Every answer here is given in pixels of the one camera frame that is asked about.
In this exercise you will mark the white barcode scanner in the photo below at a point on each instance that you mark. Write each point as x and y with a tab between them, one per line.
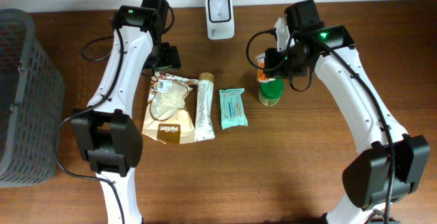
220	19

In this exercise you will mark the beige grain pouch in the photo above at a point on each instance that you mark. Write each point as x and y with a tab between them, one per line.
167	119

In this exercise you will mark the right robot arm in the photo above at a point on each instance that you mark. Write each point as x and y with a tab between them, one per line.
390	162

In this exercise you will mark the white tube gold cap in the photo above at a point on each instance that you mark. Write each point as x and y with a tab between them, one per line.
203	123

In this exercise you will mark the green lid jar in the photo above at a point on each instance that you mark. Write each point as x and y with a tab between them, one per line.
271	92

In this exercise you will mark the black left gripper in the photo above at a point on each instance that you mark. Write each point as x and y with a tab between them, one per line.
169	57

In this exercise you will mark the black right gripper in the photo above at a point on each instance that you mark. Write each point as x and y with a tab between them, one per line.
274	68

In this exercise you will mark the orange white snack packet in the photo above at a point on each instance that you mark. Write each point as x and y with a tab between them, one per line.
261	76

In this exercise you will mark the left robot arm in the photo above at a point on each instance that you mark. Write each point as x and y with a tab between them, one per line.
105	133

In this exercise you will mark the grey perforated plastic basket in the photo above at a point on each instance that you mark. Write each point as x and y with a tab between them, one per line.
32	101

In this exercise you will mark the teal wipes packet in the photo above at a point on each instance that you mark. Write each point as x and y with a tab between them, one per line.
232	110

